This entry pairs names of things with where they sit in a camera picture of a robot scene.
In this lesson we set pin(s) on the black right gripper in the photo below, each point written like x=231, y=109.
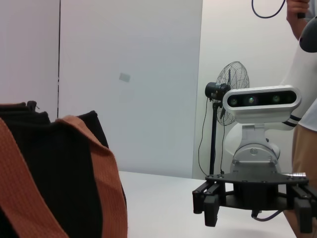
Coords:
x=255, y=196

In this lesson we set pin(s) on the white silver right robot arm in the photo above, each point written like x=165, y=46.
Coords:
x=304, y=74

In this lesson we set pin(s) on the person's bare hand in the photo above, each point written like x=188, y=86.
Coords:
x=298, y=6

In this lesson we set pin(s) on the person in beige trousers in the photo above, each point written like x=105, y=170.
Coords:
x=304, y=161

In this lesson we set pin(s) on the black standing fan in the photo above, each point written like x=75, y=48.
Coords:
x=234, y=77

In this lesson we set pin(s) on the black hand-held controller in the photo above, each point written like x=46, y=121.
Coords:
x=301, y=15

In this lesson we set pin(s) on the silver camera mount bracket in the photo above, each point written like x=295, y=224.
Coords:
x=255, y=153

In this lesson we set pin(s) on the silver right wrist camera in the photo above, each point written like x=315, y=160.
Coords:
x=262, y=111

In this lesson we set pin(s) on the pale wall sticker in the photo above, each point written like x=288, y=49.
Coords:
x=125, y=77

